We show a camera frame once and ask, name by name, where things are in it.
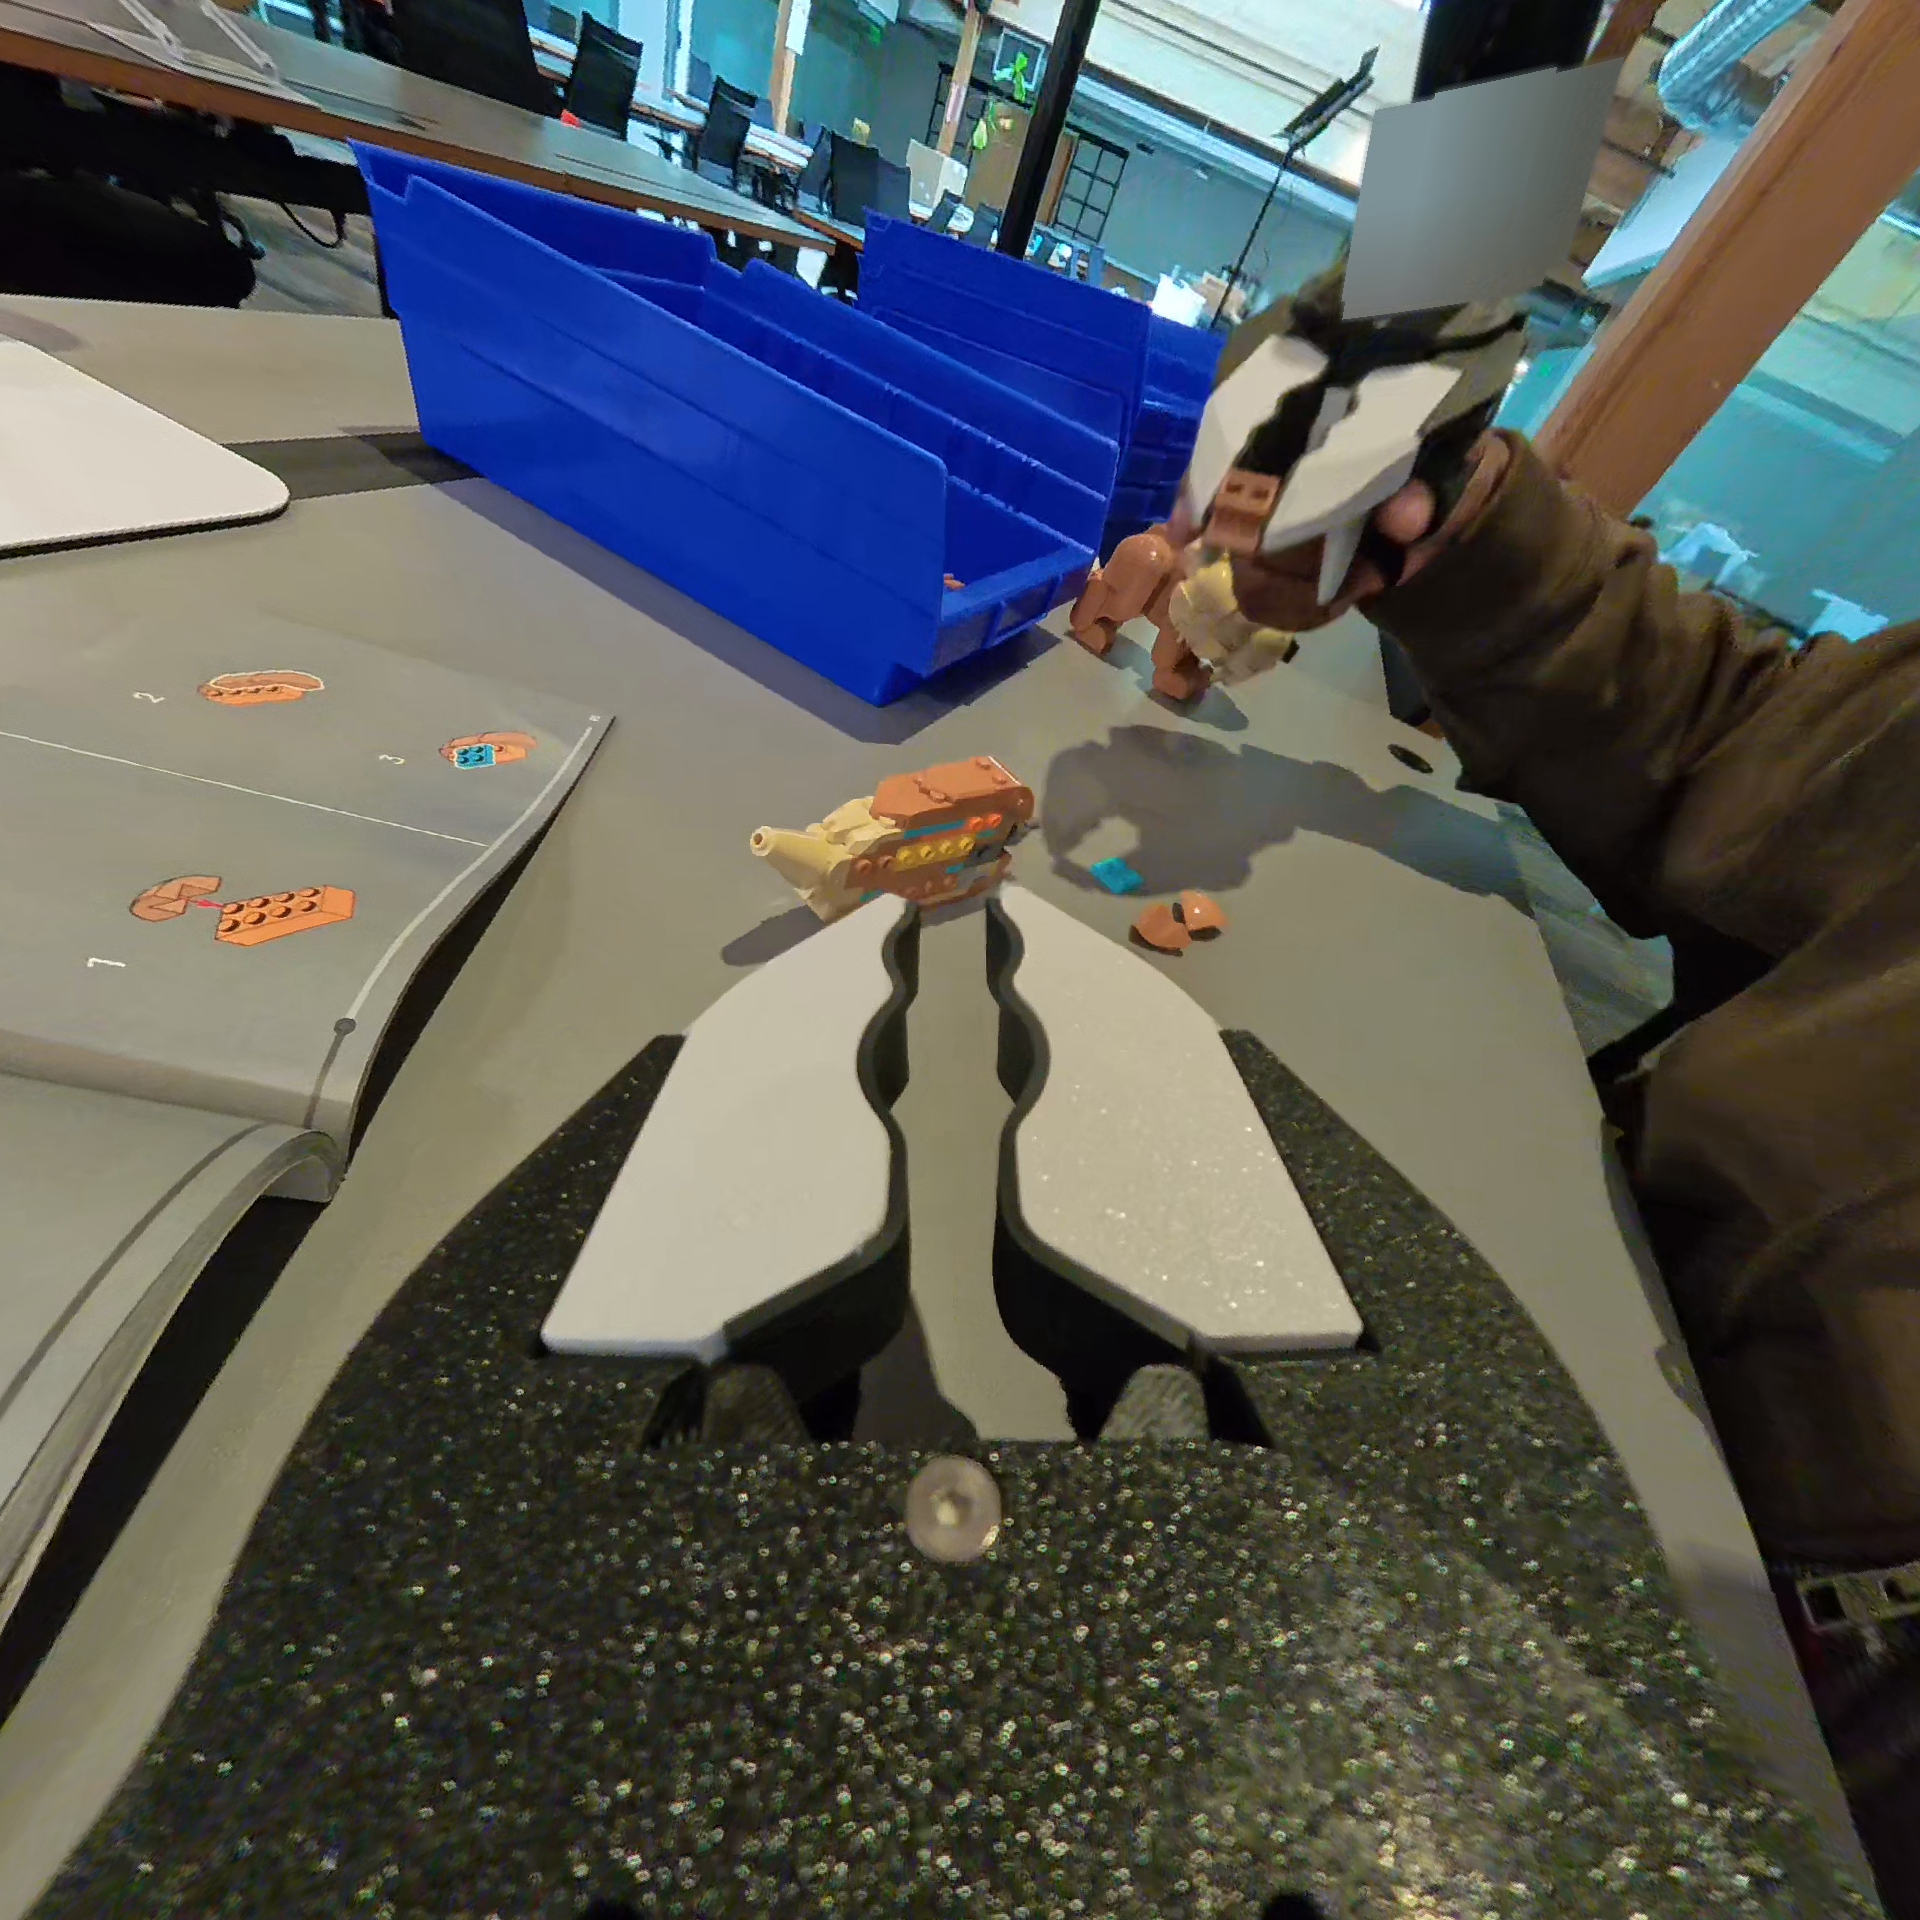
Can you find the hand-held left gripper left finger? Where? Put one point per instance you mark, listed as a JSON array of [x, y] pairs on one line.
[[735, 1172]]

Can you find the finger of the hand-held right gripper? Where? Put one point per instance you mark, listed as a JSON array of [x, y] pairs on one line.
[[1365, 452], [1237, 405]]

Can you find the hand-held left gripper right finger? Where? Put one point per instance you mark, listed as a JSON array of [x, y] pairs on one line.
[[1170, 1172]]

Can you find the brown curved slope brick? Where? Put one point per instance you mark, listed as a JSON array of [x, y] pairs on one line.
[[1245, 512]]

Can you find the brown quarter dome brick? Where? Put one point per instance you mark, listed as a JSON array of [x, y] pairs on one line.
[[1206, 912], [1162, 932]]

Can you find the turquoise square plate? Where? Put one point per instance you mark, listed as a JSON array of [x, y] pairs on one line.
[[1117, 877]]

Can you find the brown tan brick-built model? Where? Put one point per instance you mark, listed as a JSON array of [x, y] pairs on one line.
[[914, 840]]

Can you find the blue plastic bin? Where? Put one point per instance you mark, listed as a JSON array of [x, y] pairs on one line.
[[629, 421]]

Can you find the person's right forearm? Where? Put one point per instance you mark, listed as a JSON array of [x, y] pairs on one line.
[[1622, 705]]

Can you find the grey desk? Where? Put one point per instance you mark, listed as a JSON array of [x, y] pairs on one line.
[[674, 721]]

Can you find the person's right hand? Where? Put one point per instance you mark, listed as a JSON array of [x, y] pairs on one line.
[[1411, 517]]

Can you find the brown tan brick-built animal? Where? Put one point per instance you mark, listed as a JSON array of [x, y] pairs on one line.
[[1125, 592]]

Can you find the stack of blue bins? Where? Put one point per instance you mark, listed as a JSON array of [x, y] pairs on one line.
[[1019, 316]]

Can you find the black pole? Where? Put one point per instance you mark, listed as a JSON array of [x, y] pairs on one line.
[[1049, 119]]

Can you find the grey open instruction booklet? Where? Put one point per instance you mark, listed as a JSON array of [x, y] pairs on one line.
[[299, 840]]

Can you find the row of black office chairs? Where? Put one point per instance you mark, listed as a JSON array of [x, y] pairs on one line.
[[599, 84]]

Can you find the long wooden table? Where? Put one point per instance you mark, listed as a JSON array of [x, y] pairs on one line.
[[450, 129]]

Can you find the white board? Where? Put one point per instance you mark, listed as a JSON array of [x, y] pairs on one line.
[[106, 452]]

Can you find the clear acrylic stand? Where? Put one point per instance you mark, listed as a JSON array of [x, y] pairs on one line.
[[182, 38]]

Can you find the black office chair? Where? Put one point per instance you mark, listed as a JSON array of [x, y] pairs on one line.
[[120, 225]]

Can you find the wooden post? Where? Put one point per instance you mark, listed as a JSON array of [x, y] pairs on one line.
[[1723, 270]]

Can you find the silver air duct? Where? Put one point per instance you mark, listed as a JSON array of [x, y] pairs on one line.
[[1757, 68]]

